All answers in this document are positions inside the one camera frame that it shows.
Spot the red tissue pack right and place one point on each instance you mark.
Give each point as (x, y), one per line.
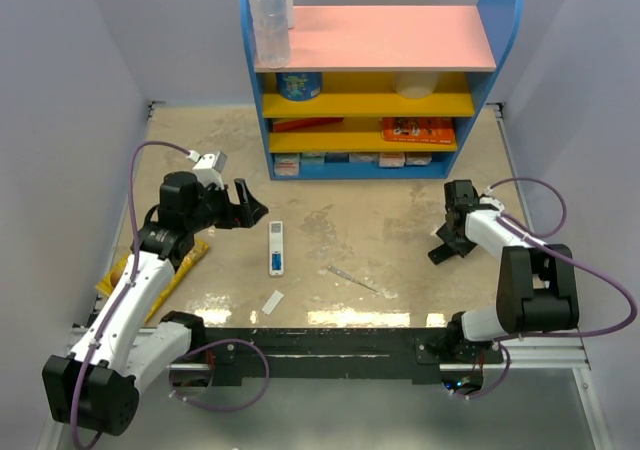
(392, 159)

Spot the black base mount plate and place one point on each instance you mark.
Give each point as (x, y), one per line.
(332, 353)

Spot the blue shelf unit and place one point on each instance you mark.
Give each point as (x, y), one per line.
(359, 50)

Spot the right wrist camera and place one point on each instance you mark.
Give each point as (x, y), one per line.
(493, 202)

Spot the black remote control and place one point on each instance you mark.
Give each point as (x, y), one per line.
(441, 253)

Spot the blue tissue pack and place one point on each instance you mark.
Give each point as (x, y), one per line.
(337, 157)

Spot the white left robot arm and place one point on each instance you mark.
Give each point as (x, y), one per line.
(98, 384)

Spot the red white tissue pack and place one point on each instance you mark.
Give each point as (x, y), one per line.
(286, 164)

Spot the orange box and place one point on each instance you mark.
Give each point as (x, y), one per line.
(427, 130)

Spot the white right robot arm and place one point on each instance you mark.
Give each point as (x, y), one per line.
(536, 289)

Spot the red flat book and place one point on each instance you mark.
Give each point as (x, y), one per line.
(298, 124)

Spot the white remote control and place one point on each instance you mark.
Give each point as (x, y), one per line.
(276, 245)

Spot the yellow chips bag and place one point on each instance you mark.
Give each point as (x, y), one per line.
(106, 286)

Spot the blue cartoon can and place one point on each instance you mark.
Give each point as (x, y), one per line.
(299, 86)

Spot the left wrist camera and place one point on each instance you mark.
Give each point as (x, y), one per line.
(208, 169)

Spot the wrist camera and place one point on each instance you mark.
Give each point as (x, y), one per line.
(208, 169)
(493, 202)

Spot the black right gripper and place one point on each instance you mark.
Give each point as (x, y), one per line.
(462, 248)

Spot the white battery cover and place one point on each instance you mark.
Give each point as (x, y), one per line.
(272, 302)

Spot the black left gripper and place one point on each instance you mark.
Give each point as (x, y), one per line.
(249, 209)

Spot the blue battery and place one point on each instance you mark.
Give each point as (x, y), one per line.
(276, 262)

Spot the white tissue pack right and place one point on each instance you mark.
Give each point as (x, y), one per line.
(418, 158)

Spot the clear plastic bottle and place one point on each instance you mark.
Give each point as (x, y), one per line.
(271, 32)

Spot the green tissue pack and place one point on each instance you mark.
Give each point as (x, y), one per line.
(312, 159)

